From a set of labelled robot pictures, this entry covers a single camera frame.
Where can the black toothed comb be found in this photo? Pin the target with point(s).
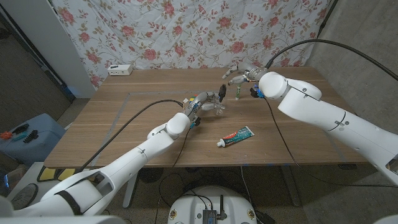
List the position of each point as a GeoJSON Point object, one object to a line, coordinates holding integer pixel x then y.
{"type": "Point", "coordinates": [31, 137]}

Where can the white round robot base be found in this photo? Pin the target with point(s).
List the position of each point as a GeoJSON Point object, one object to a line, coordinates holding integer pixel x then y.
{"type": "Point", "coordinates": [189, 205]}

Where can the grey shoe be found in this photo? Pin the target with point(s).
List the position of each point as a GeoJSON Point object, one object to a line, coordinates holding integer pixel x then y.
{"type": "Point", "coordinates": [25, 196]}

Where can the black plastic clip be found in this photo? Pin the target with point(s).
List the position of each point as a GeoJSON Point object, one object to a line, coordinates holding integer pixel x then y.
{"type": "Point", "coordinates": [21, 128]}

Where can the toothpaste tube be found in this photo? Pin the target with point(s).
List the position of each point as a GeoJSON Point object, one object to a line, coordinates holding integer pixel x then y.
{"type": "Point", "coordinates": [236, 137]}

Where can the floral backdrop cloth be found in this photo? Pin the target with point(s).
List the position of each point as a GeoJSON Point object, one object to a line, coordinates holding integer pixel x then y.
{"type": "Point", "coordinates": [202, 37]}

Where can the black backdrop stand pole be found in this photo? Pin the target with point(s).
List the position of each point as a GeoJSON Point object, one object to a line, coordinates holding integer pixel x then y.
{"type": "Point", "coordinates": [325, 18]}

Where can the green Expo marker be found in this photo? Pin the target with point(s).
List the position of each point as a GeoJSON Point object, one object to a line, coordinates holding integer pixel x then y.
{"type": "Point", "coordinates": [237, 91]}

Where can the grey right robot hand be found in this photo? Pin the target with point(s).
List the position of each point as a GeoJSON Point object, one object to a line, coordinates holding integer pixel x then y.
{"type": "Point", "coordinates": [248, 71]}

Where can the clear dispenser bottle black pump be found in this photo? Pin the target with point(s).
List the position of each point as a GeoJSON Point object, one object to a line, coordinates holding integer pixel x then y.
{"type": "Point", "coordinates": [222, 93]}

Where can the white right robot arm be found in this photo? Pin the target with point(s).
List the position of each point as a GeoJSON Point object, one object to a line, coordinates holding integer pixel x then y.
{"type": "Point", "coordinates": [326, 115]}

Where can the white table leg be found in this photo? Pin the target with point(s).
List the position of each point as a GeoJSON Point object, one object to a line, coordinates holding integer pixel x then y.
{"type": "Point", "coordinates": [130, 193]}

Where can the black radio box with antenna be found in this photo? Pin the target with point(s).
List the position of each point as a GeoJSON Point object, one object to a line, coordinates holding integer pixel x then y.
{"type": "Point", "coordinates": [210, 216]}

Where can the white power strip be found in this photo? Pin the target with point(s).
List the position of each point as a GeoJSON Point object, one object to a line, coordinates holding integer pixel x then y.
{"type": "Point", "coordinates": [119, 70]}

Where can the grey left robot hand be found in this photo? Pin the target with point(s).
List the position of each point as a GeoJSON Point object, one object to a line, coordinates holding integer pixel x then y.
{"type": "Point", "coordinates": [200, 99]}

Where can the white robot torso shell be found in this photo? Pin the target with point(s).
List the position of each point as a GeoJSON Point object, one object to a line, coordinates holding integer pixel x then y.
{"type": "Point", "coordinates": [62, 220]}

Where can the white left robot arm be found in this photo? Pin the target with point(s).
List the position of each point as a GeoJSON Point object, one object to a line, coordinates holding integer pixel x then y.
{"type": "Point", "coordinates": [133, 157]}

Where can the black power adapter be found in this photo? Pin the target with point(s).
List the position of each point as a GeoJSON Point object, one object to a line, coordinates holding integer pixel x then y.
{"type": "Point", "coordinates": [264, 217]}

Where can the grey table leg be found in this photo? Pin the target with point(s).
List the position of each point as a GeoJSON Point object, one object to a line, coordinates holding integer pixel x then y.
{"type": "Point", "coordinates": [290, 186]}

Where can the blue storage bin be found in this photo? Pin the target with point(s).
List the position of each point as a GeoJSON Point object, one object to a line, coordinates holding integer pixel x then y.
{"type": "Point", "coordinates": [40, 149]}

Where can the teal plastic tool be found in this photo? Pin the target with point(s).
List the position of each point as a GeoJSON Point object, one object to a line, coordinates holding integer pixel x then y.
{"type": "Point", "coordinates": [20, 137]}

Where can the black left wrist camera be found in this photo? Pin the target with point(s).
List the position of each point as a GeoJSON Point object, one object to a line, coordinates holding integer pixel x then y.
{"type": "Point", "coordinates": [196, 122]}

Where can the yellow black floor mat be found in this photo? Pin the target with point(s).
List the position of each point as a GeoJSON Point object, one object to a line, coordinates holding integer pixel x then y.
{"type": "Point", "coordinates": [49, 175]}

